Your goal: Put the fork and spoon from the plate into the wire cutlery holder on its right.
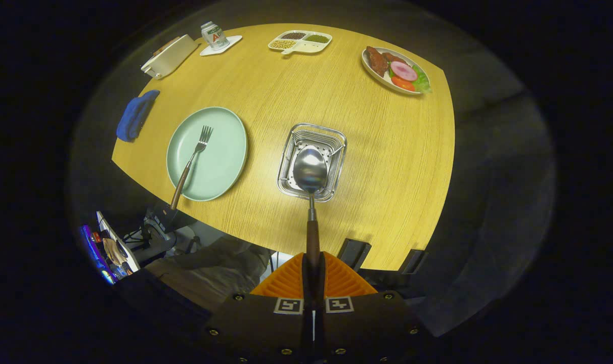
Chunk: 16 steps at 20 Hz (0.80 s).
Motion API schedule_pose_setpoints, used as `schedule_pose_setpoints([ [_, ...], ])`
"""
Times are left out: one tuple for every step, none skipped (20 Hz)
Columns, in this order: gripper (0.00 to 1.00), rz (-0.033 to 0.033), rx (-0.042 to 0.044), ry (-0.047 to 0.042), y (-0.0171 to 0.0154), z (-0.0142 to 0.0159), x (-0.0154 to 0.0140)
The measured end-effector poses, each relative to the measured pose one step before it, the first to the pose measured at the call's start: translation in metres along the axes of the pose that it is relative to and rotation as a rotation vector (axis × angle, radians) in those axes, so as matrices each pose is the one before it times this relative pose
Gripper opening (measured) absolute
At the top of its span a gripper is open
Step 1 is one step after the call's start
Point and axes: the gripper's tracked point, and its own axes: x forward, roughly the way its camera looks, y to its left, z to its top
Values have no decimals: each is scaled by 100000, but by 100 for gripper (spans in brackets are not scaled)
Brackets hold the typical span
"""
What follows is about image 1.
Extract white round food plate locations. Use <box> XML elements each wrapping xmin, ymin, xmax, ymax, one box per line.
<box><xmin>361</xmin><ymin>47</ymin><xmax>432</xmax><ymax>96</ymax></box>

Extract large brown sausage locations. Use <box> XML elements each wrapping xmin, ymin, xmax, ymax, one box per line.
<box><xmin>366</xmin><ymin>46</ymin><xmax>389</xmax><ymax>77</ymax></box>

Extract white square coaster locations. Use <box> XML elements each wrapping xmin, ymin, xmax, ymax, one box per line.
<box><xmin>200</xmin><ymin>35</ymin><xmax>243</xmax><ymax>57</ymax></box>

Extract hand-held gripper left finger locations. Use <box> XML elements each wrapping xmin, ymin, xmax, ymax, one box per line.
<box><xmin>205</xmin><ymin>252</ymin><xmax>315</xmax><ymax>364</ymax></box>

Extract fork with wooden handle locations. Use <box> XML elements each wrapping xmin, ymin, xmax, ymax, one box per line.
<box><xmin>170</xmin><ymin>125</ymin><xmax>214</xmax><ymax>211</ymax></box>

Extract white divided dish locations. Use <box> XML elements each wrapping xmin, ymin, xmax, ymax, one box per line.
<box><xmin>268</xmin><ymin>30</ymin><xmax>333</xmax><ymax>55</ymax></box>

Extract brown toast slice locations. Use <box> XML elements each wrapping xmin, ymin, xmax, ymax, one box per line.
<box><xmin>153</xmin><ymin>36</ymin><xmax>182</xmax><ymax>55</ymax></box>

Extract metal wire basket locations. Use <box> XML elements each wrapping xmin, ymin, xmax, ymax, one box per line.
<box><xmin>277</xmin><ymin>123</ymin><xmax>347</xmax><ymax>203</ymax></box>

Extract white toaster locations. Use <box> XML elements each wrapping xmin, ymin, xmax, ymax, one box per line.
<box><xmin>140</xmin><ymin>34</ymin><xmax>200</xmax><ymax>80</ymax></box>

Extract blue folded towel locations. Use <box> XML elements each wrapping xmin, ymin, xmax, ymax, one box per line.
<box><xmin>116</xmin><ymin>89</ymin><xmax>161</xmax><ymax>143</ymax></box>

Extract spoon with wooden handle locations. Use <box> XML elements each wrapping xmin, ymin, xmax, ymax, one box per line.
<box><xmin>292</xmin><ymin>146</ymin><xmax>329</xmax><ymax>304</ymax></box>

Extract laptop with colourful screen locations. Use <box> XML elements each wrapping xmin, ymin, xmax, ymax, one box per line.
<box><xmin>80</xmin><ymin>211</ymin><xmax>141</xmax><ymax>285</ymax></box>

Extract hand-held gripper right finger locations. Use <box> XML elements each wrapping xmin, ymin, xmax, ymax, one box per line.
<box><xmin>314</xmin><ymin>252</ymin><xmax>423</xmax><ymax>364</ymax></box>

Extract green lettuce leaf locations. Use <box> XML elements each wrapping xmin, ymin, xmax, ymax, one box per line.
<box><xmin>412</xmin><ymin>65</ymin><xmax>432</xmax><ymax>93</ymax></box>

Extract pink ham slice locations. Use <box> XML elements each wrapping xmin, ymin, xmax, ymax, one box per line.
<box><xmin>390</xmin><ymin>61</ymin><xmax>418</xmax><ymax>82</ymax></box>

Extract pale green round plate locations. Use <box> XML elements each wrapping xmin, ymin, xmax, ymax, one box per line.
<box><xmin>166</xmin><ymin>106</ymin><xmax>248</xmax><ymax>202</ymax></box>

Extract small plastic drink bottle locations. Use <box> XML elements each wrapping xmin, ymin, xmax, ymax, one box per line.
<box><xmin>201</xmin><ymin>21</ymin><xmax>230</xmax><ymax>51</ymax></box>

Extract black table clamp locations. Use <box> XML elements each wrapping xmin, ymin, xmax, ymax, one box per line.
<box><xmin>337</xmin><ymin>239</ymin><xmax>372</xmax><ymax>271</ymax></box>
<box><xmin>400</xmin><ymin>249</ymin><xmax>428</xmax><ymax>275</ymax></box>

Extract person's grey trousers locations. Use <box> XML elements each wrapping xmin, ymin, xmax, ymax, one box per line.
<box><xmin>145</xmin><ymin>235</ymin><xmax>277</xmax><ymax>311</ymax></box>

